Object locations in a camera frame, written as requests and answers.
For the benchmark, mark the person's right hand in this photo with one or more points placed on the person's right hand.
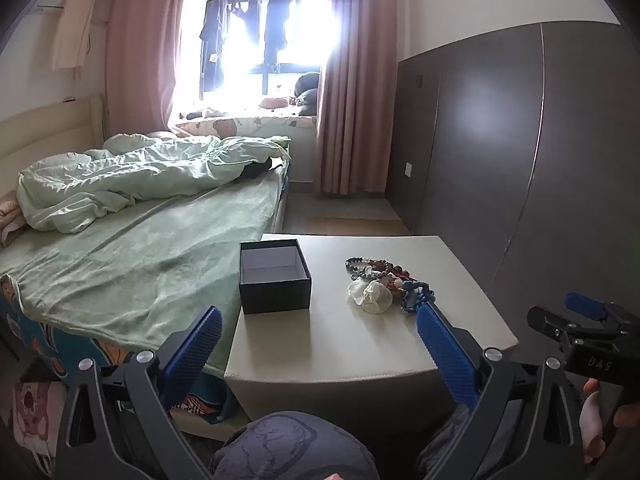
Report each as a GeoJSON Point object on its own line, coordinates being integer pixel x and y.
{"type": "Point", "coordinates": [592, 410]}

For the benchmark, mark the light green duvet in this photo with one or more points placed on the light green duvet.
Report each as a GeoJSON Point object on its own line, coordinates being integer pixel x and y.
{"type": "Point", "coordinates": [125, 175]}

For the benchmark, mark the white low table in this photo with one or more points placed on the white low table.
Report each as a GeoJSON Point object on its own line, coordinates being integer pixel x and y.
{"type": "Point", "coordinates": [350, 350]}

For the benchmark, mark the dark brown wardrobe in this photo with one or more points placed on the dark brown wardrobe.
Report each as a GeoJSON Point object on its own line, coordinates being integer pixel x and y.
{"type": "Point", "coordinates": [500, 160]}

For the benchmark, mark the green bed blanket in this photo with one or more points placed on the green bed blanket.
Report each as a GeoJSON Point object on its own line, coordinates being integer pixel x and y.
{"type": "Point", "coordinates": [125, 260]}

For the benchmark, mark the person's right leg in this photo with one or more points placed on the person's right leg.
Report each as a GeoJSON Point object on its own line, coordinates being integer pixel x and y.
{"type": "Point", "coordinates": [440, 440]}

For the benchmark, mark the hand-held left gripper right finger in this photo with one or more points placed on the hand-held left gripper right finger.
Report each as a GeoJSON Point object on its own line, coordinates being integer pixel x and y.
{"type": "Point", "coordinates": [445, 355]}

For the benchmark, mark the window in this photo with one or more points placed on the window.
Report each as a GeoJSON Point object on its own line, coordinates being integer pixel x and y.
{"type": "Point", "coordinates": [310, 35]}

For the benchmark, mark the cream bed headboard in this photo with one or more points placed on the cream bed headboard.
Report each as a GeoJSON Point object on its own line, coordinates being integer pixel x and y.
{"type": "Point", "coordinates": [45, 125]}

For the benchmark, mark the flat cardboard sheet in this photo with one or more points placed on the flat cardboard sheet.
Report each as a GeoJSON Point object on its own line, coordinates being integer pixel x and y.
{"type": "Point", "coordinates": [345, 225]}

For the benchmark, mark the pink pig printed cloth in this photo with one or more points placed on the pink pig printed cloth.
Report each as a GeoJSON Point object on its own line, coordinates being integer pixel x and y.
{"type": "Point", "coordinates": [30, 410]}

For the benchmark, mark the cream towel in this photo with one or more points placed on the cream towel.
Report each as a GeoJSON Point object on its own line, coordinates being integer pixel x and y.
{"type": "Point", "coordinates": [75, 25]}

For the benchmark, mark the pink curtain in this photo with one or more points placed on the pink curtain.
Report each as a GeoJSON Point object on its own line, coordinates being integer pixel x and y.
{"type": "Point", "coordinates": [145, 45]}
{"type": "Point", "coordinates": [350, 75]}

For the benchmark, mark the cartoon printed bed sheet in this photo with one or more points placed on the cartoon printed bed sheet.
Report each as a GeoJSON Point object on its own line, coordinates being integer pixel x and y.
{"type": "Point", "coordinates": [40, 330]}

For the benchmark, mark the white wall socket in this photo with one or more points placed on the white wall socket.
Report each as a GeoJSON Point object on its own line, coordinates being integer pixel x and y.
{"type": "Point", "coordinates": [409, 169]}

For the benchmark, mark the pink plush toy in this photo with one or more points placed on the pink plush toy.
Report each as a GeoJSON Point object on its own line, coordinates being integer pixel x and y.
{"type": "Point", "coordinates": [275, 102]}

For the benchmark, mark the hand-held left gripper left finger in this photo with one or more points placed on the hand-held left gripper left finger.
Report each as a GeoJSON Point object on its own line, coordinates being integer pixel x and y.
{"type": "Point", "coordinates": [200, 345]}

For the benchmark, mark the person's left leg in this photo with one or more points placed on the person's left leg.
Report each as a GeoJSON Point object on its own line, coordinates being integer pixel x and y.
{"type": "Point", "coordinates": [295, 447]}

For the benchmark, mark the pink pillow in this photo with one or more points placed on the pink pillow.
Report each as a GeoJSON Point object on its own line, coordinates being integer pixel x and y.
{"type": "Point", "coordinates": [7, 215]}

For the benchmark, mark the dark blue pillow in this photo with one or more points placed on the dark blue pillow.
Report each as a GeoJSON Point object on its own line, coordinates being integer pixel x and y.
{"type": "Point", "coordinates": [307, 92]}

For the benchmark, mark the black box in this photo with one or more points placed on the black box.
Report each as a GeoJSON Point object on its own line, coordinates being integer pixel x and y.
{"type": "Point", "coordinates": [275, 285]}

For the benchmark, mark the printed window seat cushion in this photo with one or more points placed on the printed window seat cushion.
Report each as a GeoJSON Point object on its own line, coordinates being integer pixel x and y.
{"type": "Point", "coordinates": [240, 124]}

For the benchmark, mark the person's leg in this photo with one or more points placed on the person's leg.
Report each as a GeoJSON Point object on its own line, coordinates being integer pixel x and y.
{"type": "Point", "coordinates": [440, 440]}
{"type": "Point", "coordinates": [295, 447]}

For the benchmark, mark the white pouch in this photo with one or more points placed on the white pouch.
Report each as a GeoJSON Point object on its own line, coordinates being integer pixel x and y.
{"type": "Point", "coordinates": [370, 297]}

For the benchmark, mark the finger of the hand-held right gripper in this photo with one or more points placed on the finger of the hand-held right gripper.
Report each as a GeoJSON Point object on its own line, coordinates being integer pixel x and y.
{"type": "Point", "coordinates": [547, 325]}
{"type": "Point", "coordinates": [585, 305]}

